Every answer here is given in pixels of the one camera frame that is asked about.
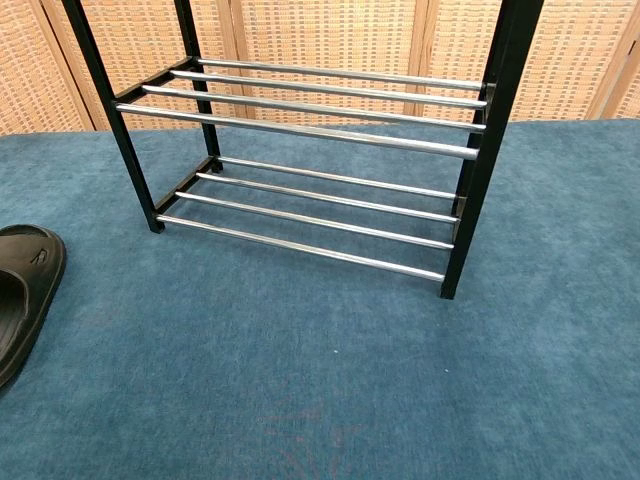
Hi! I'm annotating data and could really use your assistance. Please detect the black rubber slipper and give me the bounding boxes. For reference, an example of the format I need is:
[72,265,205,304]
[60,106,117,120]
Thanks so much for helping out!
[0,224,68,389]

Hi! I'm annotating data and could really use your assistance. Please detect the black chrome-bar shoe rack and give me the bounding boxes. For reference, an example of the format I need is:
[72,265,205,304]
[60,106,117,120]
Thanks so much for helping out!
[60,0,546,301]

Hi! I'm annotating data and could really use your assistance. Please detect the woven bamboo folding screen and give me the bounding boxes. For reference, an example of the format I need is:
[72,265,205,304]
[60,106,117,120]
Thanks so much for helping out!
[0,0,640,137]

